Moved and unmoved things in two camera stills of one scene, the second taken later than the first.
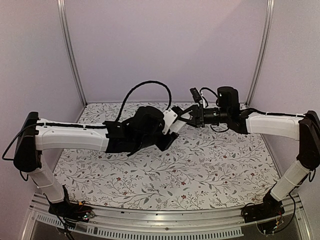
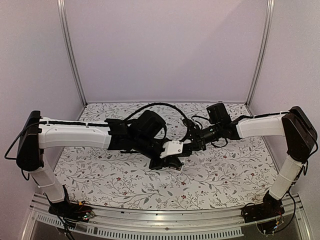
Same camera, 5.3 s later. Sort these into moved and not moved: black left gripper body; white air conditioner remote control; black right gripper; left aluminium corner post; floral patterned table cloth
Moved: black right gripper; black left gripper body; white air conditioner remote control
Not moved: floral patterned table cloth; left aluminium corner post
